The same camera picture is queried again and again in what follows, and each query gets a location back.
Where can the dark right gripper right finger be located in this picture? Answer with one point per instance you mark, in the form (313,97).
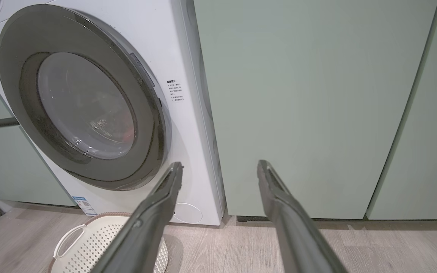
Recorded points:
(298,246)

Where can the blue white energy label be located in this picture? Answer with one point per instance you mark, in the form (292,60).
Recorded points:
(85,205)

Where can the white washing machine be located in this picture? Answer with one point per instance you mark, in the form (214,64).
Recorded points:
(188,132)

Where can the round grey washing machine door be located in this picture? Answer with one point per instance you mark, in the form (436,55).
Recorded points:
(89,106)

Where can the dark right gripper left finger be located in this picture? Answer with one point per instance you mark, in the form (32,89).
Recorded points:
(142,242)

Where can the narrow pale green cabinet door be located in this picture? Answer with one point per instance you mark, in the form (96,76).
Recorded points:
(431,151)

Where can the pale green drawer cabinet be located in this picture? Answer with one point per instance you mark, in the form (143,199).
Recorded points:
(6,163)

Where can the cream perforated laundry basket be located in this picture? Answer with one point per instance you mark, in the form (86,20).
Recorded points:
(89,242)

